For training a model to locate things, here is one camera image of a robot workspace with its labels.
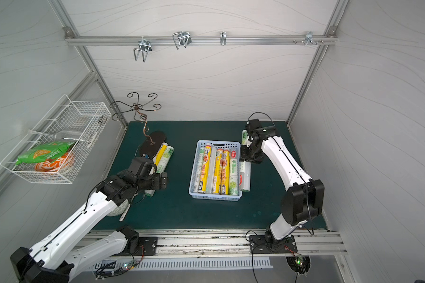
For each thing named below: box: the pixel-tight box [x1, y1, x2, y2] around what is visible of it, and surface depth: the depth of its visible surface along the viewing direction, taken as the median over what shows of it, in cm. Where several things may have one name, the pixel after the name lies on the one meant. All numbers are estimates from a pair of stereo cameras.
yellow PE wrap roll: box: [197, 143, 212, 194], surface depth 90 cm
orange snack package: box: [34, 152, 71, 172], surface depth 60 cm
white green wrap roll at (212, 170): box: [207, 147, 217, 194], surface depth 95 cm
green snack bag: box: [15, 141, 76, 166], surface depth 56 cm
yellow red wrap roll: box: [212, 148, 224, 195], surface depth 94 cm
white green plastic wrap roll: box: [228, 149, 240, 196], surface depth 94 cm
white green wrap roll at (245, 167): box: [239, 129, 251, 193], surface depth 78 cm
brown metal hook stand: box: [109, 91, 162, 146], surface depth 88 cm
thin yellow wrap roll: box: [220, 148, 231, 196], surface depth 95 cm
